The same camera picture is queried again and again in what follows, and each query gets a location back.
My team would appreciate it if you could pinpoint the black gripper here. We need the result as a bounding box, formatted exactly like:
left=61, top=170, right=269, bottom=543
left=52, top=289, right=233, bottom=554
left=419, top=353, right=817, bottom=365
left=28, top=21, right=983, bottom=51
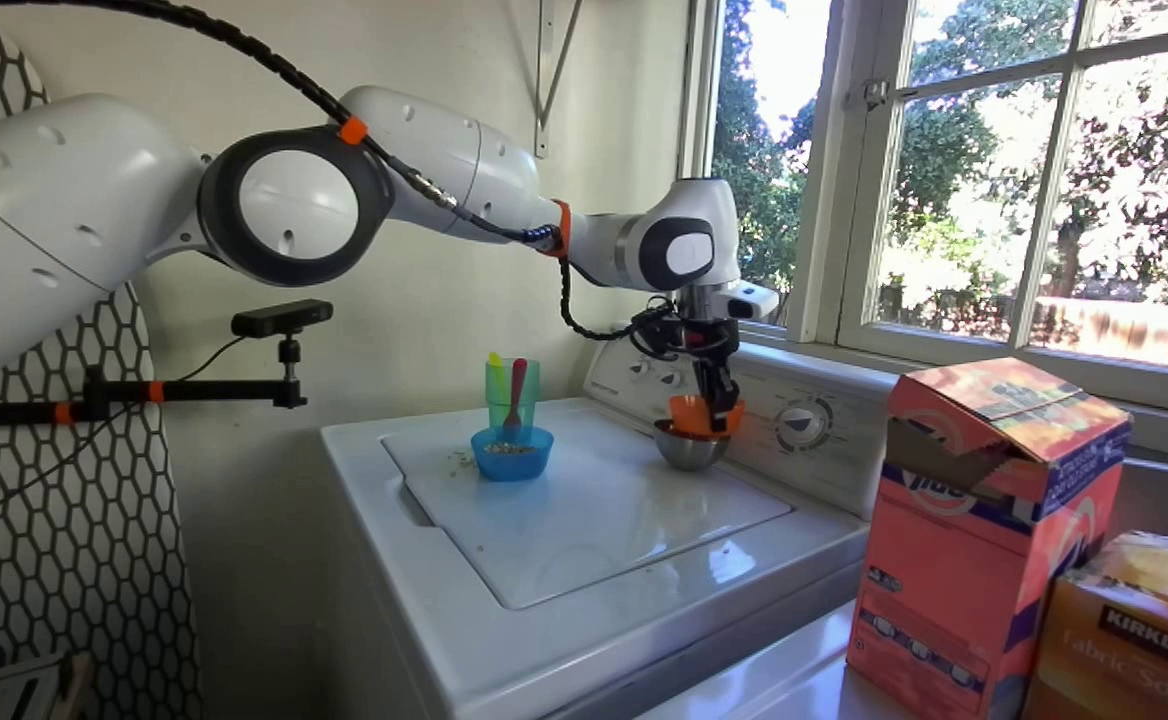
left=678, top=318, right=742, bottom=425

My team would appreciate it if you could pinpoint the orange plastic bowl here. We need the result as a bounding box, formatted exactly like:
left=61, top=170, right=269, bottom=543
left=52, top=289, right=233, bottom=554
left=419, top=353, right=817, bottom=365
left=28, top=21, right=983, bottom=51
left=664, top=391, right=752, bottom=445

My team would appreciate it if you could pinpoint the silver metal bowl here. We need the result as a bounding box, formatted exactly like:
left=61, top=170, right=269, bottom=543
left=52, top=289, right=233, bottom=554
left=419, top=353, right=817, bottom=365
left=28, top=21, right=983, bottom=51
left=647, top=421, right=730, bottom=474

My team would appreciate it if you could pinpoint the yellow-green toothbrush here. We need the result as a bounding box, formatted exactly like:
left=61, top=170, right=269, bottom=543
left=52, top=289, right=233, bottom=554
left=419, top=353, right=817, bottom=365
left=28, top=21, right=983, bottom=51
left=481, top=347, right=513, bottom=432

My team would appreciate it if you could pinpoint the green translucent plastic cup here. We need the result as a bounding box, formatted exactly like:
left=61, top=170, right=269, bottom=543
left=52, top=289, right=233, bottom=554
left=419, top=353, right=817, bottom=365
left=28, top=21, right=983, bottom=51
left=481, top=355, right=542, bottom=438

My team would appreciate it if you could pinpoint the white washing machine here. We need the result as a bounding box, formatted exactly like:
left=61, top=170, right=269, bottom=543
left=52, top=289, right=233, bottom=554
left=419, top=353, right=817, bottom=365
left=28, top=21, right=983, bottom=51
left=314, top=320, right=898, bottom=720

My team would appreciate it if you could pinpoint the white dryer machine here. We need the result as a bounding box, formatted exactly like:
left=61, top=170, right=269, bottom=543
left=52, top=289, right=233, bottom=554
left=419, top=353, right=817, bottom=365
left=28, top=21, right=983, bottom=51
left=634, top=597, right=880, bottom=720

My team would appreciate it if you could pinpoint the large washer timer dial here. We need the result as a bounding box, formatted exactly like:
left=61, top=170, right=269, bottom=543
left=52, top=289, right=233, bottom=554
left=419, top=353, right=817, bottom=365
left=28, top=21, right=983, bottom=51
left=775, top=397, right=836, bottom=455

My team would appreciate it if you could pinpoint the red plastic spoon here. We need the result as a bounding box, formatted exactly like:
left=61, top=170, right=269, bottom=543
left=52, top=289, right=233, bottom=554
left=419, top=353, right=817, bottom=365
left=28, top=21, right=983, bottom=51
left=498, top=355, right=533, bottom=442

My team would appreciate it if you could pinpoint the blue plastic bowl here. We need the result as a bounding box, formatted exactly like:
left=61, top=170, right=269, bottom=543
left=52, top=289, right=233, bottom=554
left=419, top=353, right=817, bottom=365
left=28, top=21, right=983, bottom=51
left=468, top=421, right=559, bottom=483

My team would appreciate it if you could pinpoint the orange Tide detergent box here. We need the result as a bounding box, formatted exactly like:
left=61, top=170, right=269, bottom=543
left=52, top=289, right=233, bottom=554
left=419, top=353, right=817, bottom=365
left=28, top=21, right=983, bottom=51
left=844, top=353, right=1135, bottom=720

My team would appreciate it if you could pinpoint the brown Kirkland cardboard box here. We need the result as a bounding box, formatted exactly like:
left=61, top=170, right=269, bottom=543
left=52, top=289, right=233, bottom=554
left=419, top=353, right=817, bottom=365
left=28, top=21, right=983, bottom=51
left=1020, top=529, right=1168, bottom=720

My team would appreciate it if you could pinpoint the hexagon patterned panel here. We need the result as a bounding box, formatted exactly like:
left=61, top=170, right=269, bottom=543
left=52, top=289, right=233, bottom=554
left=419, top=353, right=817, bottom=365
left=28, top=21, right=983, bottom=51
left=0, top=4, right=202, bottom=720

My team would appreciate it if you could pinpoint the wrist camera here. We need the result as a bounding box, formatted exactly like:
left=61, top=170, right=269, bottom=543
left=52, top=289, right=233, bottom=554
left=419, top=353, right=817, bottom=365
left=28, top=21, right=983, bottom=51
left=706, top=276, right=785, bottom=323

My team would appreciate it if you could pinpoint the white wooden window frame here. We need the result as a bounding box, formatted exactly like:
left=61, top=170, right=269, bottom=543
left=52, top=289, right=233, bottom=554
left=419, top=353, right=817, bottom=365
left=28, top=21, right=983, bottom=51
left=669, top=0, right=1168, bottom=421

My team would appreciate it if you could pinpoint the thin wire wall hanger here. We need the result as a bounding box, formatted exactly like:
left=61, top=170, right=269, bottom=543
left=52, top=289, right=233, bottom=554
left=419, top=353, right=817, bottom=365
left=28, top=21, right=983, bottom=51
left=528, top=0, right=587, bottom=159

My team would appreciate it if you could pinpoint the black camera on stand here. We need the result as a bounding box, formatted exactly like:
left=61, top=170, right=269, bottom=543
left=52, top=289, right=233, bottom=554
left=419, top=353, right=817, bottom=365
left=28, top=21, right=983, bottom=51
left=228, top=295, right=334, bottom=340

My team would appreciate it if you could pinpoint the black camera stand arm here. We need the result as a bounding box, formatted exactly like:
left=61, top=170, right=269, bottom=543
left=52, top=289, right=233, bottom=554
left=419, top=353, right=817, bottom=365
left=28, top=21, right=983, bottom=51
left=0, top=332, right=314, bottom=432

